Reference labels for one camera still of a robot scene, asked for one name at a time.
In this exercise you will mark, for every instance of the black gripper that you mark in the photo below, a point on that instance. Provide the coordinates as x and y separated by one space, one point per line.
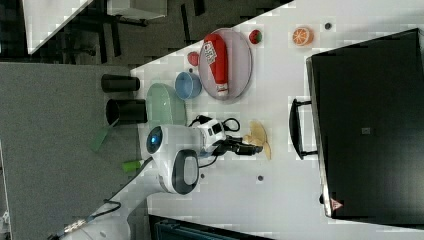
232 144

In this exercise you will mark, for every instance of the peeled banana toy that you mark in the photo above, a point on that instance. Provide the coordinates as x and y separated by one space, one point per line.
258 137

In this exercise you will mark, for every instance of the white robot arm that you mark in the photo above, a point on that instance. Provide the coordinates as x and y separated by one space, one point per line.
173 167

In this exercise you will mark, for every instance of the blue bowl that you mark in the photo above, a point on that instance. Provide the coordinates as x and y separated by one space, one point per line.
187 85

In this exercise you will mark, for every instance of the grey round plate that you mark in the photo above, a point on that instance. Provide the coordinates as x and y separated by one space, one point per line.
239 66

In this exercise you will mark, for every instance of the green perforated colander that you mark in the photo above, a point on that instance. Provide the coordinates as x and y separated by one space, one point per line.
164 106

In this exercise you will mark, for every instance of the red strawberry toy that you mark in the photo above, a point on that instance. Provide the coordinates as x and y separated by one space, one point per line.
193 58

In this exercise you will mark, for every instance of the red ketchup bottle toy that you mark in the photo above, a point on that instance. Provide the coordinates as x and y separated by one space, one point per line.
215 51

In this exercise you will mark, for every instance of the small red fruit toy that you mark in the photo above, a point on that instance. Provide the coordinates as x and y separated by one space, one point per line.
255 37

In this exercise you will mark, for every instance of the bright green block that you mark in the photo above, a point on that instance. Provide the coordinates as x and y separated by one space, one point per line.
131 166

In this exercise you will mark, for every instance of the orange slice toy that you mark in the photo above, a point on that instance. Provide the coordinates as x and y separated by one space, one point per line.
302 36

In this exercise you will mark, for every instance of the black pot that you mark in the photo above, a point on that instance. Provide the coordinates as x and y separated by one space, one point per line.
125 112

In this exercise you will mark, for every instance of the silver black toaster oven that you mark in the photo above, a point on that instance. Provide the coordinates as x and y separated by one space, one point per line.
367 110

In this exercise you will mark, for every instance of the black cylinder cup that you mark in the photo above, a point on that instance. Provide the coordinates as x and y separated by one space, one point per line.
118 83

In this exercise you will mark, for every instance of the blue metal frame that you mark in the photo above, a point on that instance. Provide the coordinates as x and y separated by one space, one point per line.
171 229

